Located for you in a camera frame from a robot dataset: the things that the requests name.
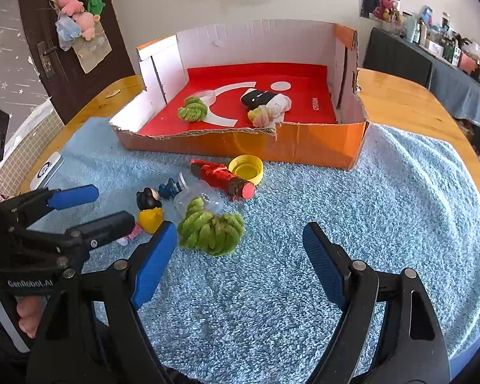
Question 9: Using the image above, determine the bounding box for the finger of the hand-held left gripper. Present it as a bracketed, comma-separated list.
[0, 184, 100, 229]
[12, 210, 136, 267]

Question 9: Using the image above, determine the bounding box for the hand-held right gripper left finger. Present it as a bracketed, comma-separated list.
[26, 220, 179, 384]

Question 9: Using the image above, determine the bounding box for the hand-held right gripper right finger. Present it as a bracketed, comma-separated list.
[302, 221, 452, 384]

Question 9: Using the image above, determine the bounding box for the black-haired yellow dress figurine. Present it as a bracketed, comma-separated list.
[118, 187, 164, 246]

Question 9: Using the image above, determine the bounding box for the green yarn ball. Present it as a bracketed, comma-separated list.
[177, 197, 245, 257]
[178, 96, 209, 123]

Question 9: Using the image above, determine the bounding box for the small blue figurine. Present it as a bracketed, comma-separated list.
[159, 178, 183, 201]

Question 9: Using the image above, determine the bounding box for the clear plastic container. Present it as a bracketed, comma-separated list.
[174, 173, 225, 219]

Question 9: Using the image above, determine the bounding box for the red stick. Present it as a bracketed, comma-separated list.
[190, 159, 256, 201]

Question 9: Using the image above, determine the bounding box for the yellow bottle cap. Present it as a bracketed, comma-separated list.
[228, 154, 265, 185]

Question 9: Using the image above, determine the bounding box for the orange cardboard box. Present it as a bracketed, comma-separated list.
[109, 19, 369, 171]

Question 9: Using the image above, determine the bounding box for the pale yellow cloth bundle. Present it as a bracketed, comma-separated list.
[247, 104, 286, 129]

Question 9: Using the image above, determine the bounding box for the clear round lid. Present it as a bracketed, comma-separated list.
[192, 89, 220, 107]

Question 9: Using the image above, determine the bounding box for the black and white roll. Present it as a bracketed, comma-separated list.
[241, 88, 292, 115]

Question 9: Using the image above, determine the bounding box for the person's left hand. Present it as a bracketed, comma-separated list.
[15, 295, 48, 339]

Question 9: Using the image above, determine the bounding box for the white rectangular device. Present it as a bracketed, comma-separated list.
[30, 152, 65, 190]

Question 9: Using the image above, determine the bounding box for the white tiled cabinet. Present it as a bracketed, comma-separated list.
[0, 100, 67, 196]

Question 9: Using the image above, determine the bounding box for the blue fluffy towel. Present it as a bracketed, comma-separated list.
[0, 118, 480, 384]

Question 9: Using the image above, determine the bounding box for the dark brown door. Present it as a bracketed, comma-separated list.
[16, 0, 137, 124]

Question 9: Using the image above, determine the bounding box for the beige paper bag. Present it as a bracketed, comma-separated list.
[72, 28, 113, 75]

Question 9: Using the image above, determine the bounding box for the bluish plastic bag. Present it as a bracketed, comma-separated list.
[55, 12, 83, 52]

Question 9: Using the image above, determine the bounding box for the pink plush toy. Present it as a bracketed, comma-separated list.
[72, 12, 101, 41]
[58, 0, 84, 16]

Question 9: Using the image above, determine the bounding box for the blue side table cloth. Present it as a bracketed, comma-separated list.
[362, 27, 480, 137]

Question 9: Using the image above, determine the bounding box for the cluttered side table, blue cloth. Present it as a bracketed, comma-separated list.
[396, 6, 480, 97]

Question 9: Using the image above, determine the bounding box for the pink rabbit plush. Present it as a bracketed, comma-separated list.
[373, 0, 401, 22]

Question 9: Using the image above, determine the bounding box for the metal door handle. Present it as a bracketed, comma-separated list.
[37, 41, 59, 80]

